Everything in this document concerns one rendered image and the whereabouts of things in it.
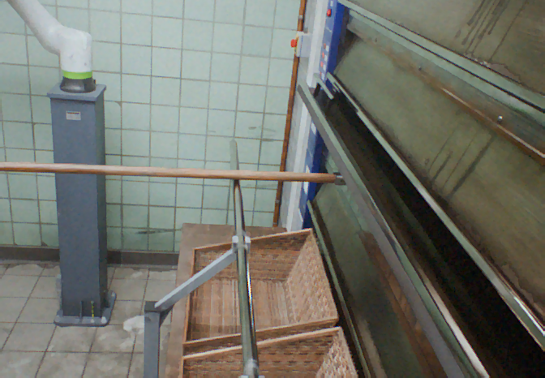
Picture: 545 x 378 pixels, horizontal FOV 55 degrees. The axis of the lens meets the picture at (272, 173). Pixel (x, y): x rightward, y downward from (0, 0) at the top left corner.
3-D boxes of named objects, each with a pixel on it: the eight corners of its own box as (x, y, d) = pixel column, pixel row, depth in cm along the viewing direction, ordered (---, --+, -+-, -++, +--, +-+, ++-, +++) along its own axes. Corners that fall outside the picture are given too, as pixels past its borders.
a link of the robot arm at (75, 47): (79, 69, 239) (77, 26, 231) (99, 76, 230) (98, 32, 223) (52, 71, 229) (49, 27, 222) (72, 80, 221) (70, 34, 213)
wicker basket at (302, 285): (305, 283, 223) (314, 226, 212) (328, 386, 171) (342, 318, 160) (189, 278, 217) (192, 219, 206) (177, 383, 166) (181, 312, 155)
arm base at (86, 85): (71, 76, 247) (70, 64, 245) (104, 79, 249) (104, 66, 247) (55, 92, 224) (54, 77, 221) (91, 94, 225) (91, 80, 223)
